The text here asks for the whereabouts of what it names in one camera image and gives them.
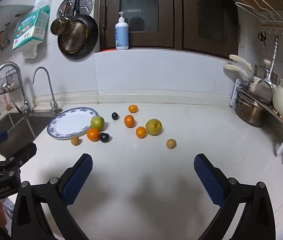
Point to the blue lotion pump bottle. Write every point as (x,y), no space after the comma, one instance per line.
(122,33)

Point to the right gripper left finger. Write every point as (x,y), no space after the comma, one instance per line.
(29,220)

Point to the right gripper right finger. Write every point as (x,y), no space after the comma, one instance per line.
(257,219)

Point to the blue white porcelain plate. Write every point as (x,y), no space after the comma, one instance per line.
(71,123)

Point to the steel cooking pot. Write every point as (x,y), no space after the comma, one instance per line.
(249,111)

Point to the round metal steamer rack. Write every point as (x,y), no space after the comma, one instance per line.
(67,7)

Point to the black frying pan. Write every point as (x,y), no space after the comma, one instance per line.
(93,34)

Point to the black scissors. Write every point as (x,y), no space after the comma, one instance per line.
(262,38)

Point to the small orange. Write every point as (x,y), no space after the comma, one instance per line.
(141,132)
(133,108)

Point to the brown longan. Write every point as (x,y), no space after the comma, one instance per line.
(75,141)
(171,143)

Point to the stainless steel sink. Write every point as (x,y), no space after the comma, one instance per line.
(22,130)

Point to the black wire basket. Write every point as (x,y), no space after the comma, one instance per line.
(9,82)

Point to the metal dish rack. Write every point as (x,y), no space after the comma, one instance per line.
(241,87)

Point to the yellow green pear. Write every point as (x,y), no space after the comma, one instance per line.
(154,127)

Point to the white wire hanger rack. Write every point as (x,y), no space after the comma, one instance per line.
(269,17)

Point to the lower cream knife handle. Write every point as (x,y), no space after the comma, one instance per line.
(234,68)

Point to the green tissue box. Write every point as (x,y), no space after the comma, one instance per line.
(30,31)

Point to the brass ladle cup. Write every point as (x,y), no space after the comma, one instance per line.
(60,26)

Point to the large orange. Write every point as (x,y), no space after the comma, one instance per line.
(93,134)

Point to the brass perforated strainer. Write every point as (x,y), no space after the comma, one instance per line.
(74,40)

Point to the dark wooden window frame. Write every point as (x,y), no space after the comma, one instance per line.
(204,26)

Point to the large chrome pull faucet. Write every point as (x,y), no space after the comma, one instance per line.
(26,108)

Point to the upper cream knife handle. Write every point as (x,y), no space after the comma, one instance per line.
(242,61)

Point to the dark plum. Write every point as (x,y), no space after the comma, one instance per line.
(104,137)
(115,116)

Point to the cream knife handle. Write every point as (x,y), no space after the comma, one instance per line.
(242,61)
(234,68)

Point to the green apple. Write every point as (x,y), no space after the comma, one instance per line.
(98,123)

